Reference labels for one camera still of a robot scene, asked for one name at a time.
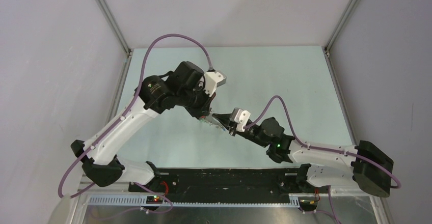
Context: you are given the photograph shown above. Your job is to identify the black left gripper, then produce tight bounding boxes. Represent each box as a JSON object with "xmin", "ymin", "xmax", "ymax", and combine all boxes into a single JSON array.
[{"xmin": 176, "ymin": 82, "xmax": 215, "ymax": 120}]

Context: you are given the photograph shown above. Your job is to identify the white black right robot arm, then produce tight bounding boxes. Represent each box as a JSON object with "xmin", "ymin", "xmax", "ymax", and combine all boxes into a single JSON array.
[{"xmin": 208, "ymin": 114, "xmax": 394, "ymax": 198}]

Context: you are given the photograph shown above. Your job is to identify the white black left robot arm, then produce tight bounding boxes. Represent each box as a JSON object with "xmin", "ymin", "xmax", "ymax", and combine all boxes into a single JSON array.
[{"xmin": 71, "ymin": 61, "xmax": 226, "ymax": 192}]

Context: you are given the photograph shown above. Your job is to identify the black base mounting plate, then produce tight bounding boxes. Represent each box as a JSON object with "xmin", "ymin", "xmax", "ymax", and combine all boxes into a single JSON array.
[{"xmin": 147, "ymin": 167, "xmax": 328, "ymax": 203}]

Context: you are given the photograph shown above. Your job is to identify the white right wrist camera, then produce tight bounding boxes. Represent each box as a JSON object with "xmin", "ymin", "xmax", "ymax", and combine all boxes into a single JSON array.
[{"xmin": 231, "ymin": 107, "xmax": 251, "ymax": 131}]

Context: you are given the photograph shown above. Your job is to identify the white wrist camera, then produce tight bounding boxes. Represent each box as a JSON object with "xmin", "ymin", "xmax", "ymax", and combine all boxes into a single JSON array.
[
  {"xmin": 204, "ymin": 71, "xmax": 226, "ymax": 97},
  {"xmin": 231, "ymin": 107, "xmax": 251, "ymax": 131}
]

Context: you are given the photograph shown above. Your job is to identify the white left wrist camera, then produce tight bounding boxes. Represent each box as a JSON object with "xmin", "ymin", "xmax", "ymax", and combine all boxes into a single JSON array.
[{"xmin": 204, "ymin": 71, "xmax": 226, "ymax": 97}]

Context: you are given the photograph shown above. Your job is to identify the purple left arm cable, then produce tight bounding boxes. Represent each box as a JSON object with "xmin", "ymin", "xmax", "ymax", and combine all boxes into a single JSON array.
[{"xmin": 58, "ymin": 33, "xmax": 213, "ymax": 199}]

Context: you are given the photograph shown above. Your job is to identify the grey slotted cable duct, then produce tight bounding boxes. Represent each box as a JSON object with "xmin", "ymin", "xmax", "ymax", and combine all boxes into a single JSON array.
[{"xmin": 87, "ymin": 194, "xmax": 300, "ymax": 208}]

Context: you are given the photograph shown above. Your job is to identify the left aluminium frame post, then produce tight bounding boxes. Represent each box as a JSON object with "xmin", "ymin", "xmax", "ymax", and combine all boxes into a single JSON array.
[{"xmin": 95, "ymin": 0, "xmax": 131, "ymax": 57}]

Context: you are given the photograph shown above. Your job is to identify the aluminium frame post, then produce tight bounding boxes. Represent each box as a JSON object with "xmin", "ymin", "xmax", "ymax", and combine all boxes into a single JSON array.
[
  {"xmin": 323, "ymin": 0, "xmax": 361, "ymax": 58},
  {"xmin": 95, "ymin": 0, "xmax": 131, "ymax": 57}
]

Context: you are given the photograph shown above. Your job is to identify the right aluminium frame post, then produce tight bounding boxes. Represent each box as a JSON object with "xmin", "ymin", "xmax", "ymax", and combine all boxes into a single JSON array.
[{"xmin": 323, "ymin": 0, "xmax": 361, "ymax": 58}]

